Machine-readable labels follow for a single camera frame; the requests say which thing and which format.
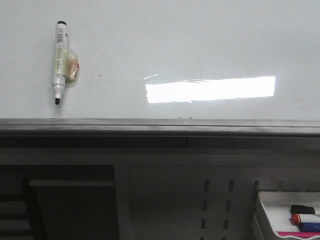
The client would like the white marker with taped magnet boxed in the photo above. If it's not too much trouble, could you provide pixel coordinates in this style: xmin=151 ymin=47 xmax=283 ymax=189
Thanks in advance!
xmin=52 ymin=20 xmax=80 ymax=105

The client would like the whiteboard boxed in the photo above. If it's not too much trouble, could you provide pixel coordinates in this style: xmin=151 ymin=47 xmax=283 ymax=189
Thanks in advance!
xmin=0 ymin=0 xmax=320 ymax=135

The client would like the white perforated pegboard panel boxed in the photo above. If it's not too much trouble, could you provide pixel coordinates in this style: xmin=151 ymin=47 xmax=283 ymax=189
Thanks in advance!
xmin=127 ymin=165 xmax=320 ymax=240

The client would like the dark panel with white bar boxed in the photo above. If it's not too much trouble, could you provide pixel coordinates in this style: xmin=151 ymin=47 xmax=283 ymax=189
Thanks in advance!
xmin=21 ymin=179 xmax=120 ymax=240

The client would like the blue capped marker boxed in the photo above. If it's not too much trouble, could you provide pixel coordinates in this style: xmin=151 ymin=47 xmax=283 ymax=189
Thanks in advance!
xmin=299 ymin=222 xmax=320 ymax=233

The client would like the red capped marker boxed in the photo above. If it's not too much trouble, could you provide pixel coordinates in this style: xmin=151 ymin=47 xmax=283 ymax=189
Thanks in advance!
xmin=290 ymin=213 xmax=320 ymax=226

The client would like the white plastic marker tray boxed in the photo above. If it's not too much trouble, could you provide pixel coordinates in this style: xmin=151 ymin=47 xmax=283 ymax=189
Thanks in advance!
xmin=252 ymin=191 xmax=320 ymax=240

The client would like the pink marker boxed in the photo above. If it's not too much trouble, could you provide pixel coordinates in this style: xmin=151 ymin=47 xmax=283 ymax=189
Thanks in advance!
xmin=277 ymin=231 xmax=320 ymax=239

